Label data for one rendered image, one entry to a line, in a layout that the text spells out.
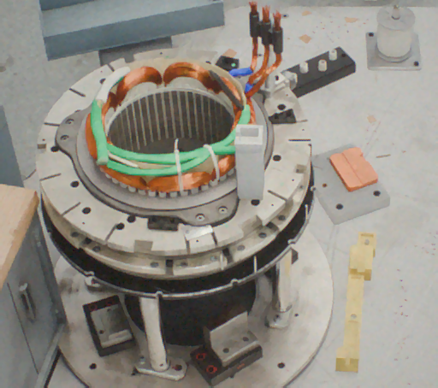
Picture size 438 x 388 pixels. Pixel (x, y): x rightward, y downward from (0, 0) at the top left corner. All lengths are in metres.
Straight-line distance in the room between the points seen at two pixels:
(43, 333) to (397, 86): 0.72
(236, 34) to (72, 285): 0.57
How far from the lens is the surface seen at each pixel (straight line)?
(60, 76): 3.04
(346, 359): 1.48
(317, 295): 1.53
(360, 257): 1.57
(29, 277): 1.39
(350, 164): 1.68
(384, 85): 1.83
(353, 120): 1.77
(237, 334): 1.45
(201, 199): 1.24
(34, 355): 1.46
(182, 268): 1.24
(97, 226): 1.24
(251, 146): 1.19
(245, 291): 1.56
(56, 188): 1.29
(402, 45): 1.85
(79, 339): 1.51
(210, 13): 1.55
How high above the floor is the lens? 2.05
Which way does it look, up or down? 48 degrees down
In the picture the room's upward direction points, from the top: 4 degrees counter-clockwise
